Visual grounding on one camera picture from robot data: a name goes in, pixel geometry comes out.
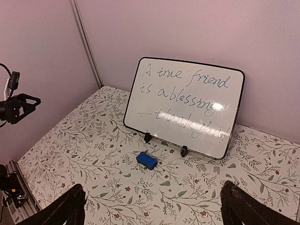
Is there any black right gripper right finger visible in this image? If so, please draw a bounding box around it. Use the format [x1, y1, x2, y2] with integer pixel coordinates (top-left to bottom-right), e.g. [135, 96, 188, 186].
[220, 180, 299, 225]

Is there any blue whiteboard eraser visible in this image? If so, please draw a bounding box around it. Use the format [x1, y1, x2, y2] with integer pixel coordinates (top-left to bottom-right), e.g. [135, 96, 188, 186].
[136, 152, 158, 170]

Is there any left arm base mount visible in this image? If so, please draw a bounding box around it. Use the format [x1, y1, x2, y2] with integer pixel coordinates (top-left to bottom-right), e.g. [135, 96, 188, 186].
[0, 165, 27, 209]

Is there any white whiteboard black frame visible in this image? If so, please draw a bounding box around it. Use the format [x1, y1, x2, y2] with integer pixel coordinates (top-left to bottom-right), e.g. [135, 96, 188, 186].
[123, 57, 245, 160]

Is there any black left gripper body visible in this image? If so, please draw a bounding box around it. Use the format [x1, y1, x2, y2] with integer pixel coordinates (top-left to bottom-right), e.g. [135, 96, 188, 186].
[0, 93, 41, 124]

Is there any black whiteboard stand foot right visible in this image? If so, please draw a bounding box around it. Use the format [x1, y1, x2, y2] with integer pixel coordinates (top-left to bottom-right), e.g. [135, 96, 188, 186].
[180, 146, 188, 157]

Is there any floral patterned table mat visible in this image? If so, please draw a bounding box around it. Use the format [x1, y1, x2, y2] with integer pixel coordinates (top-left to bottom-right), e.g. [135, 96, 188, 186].
[18, 86, 300, 225]

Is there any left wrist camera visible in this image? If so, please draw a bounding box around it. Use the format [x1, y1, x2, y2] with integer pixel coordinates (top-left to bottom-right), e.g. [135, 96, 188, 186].
[7, 71, 20, 90]

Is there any black whiteboard stand foot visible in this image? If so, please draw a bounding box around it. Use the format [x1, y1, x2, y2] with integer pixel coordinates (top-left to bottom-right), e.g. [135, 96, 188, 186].
[180, 146, 188, 157]
[144, 132, 152, 143]

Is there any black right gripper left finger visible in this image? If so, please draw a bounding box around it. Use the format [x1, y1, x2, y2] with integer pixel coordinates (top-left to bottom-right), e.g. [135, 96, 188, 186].
[22, 184, 86, 225]

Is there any black whiteboard stand foot left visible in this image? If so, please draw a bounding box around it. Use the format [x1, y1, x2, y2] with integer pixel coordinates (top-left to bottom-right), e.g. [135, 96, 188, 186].
[144, 132, 152, 143]

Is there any left aluminium corner post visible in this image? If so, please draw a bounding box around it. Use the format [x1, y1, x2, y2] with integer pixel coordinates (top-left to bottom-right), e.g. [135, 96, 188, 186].
[69, 0, 104, 89]

